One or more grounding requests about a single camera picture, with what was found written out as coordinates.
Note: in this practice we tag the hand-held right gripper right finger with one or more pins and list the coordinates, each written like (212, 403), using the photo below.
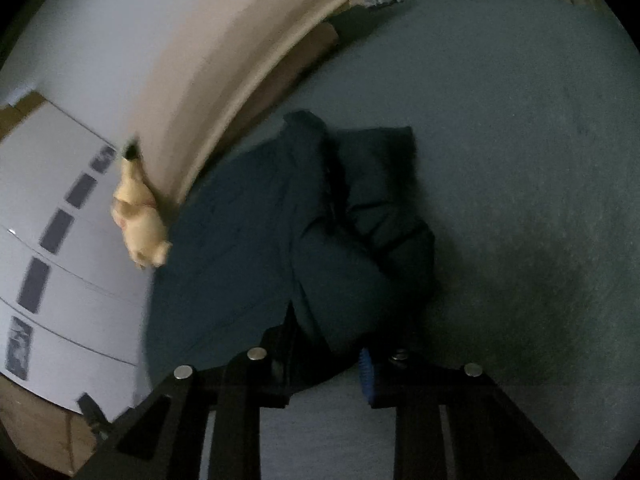
(367, 377)

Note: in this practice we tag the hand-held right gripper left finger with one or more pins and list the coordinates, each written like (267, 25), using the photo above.
(235, 410)

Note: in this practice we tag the dark navy jacket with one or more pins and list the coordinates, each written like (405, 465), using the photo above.
(280, 240)

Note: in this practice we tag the small black object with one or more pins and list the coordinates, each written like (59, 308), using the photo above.
(92, 412)

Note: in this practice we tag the brown cardboard carton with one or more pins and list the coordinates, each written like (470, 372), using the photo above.
(40, 430)

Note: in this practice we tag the yellow plush toy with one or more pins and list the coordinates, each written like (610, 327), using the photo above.
(142, 225)

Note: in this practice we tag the pinkish beige pillow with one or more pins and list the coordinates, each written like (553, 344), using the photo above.
(280, 75)

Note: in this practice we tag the beige padded headboard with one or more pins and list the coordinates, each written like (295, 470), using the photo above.
(220, 70)

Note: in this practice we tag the brown cardboard sheet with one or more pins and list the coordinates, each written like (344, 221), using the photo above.
(17, 112)

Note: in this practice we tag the patterned dark wall panel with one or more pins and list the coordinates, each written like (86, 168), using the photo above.
(103, 158)
(19, 347)

